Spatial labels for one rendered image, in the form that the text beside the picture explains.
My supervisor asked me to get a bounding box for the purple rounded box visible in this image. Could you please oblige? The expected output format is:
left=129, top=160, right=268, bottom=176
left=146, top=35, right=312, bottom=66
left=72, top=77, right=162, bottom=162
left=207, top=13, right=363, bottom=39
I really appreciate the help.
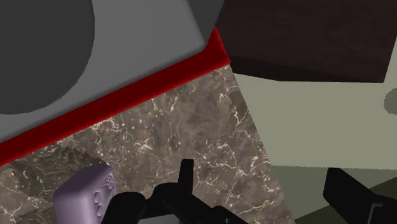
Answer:
left=52, top=164, right=118, bottom=224

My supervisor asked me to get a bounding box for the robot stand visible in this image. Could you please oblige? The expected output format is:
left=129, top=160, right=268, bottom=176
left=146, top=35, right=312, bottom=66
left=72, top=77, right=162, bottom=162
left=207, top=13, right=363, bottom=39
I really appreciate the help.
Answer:
left=0, top=0, right=231, bottom=168

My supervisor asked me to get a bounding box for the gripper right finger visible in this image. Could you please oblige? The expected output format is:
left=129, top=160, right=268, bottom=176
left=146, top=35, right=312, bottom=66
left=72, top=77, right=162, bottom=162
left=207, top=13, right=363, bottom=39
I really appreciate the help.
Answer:
left=323, top=167, right=397, bottom=224

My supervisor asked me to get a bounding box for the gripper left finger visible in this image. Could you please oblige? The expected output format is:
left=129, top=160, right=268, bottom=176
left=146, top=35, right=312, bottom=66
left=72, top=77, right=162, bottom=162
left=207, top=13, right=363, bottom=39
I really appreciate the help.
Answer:
left=102, top=158, right=249, bottom=224

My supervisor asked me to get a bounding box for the dark brown wooden furniture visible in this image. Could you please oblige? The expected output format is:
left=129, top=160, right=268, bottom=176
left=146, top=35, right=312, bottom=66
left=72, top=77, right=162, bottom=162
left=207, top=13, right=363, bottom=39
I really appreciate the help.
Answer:
left=214, top=0, right=397, bottom=84

